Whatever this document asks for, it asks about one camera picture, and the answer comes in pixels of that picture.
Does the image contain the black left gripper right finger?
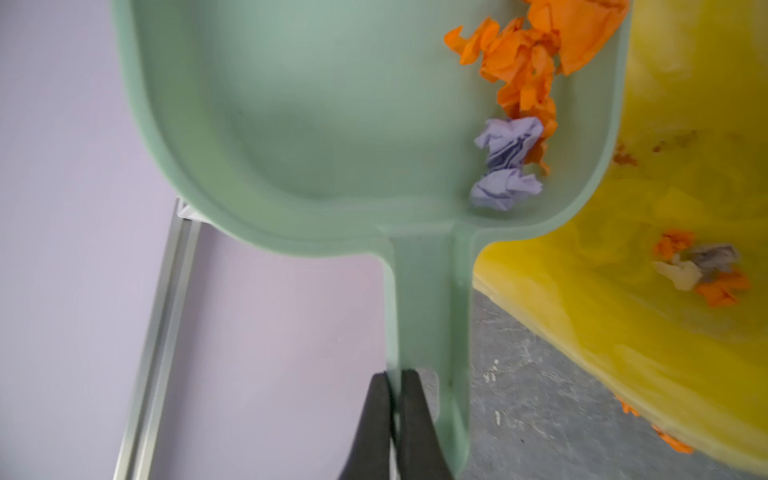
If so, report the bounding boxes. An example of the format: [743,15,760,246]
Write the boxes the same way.
[397,370,453,480]

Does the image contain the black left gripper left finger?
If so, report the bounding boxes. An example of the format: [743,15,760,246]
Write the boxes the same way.
[338,372,392,480]

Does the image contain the green plastic dustpan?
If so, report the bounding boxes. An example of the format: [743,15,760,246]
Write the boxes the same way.
[112,1,630,478]

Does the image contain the orange paper scrap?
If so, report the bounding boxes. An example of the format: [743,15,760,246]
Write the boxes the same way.
[694,271,751,308]
[616,396,694,455]
[443,0,630,174]
[653,228,695,261]

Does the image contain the white crumpled paper scrap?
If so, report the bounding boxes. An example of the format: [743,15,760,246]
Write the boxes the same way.
[653,261,703,291]

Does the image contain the purple paper scrap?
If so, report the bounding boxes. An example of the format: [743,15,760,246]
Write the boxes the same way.
[469,117,543,211]
[690,243,740,273]

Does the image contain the beige bin yellow bag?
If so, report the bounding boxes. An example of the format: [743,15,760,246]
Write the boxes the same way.
[474,1,767,475]

